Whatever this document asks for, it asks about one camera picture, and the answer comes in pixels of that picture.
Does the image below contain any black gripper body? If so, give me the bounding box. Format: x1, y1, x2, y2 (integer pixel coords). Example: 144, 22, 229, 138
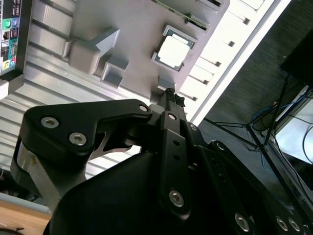
43, 151, 235, 235

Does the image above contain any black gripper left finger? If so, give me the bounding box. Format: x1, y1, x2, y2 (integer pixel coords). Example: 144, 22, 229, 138
11, 88, 193, 221

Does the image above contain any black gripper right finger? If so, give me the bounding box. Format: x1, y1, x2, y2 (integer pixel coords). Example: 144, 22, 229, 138
175, 94, 313, 235

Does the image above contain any silver CPU chip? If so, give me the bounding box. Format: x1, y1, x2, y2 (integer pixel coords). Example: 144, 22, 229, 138
157, 33, 196, 69

